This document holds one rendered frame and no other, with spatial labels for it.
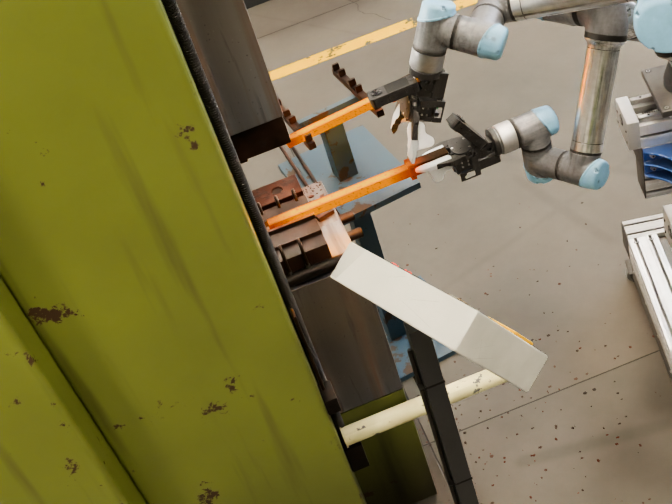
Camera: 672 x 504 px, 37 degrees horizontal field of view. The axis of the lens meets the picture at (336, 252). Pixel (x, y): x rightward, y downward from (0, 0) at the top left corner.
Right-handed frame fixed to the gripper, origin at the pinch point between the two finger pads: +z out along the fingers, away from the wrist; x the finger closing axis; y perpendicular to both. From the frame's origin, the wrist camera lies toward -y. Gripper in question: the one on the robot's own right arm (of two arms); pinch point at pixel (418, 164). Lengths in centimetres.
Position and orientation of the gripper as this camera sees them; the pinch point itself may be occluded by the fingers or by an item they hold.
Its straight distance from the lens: 240.9
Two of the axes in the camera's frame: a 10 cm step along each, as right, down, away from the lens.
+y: 2.6, 7.3, 6.3
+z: -9.3, 3.8, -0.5
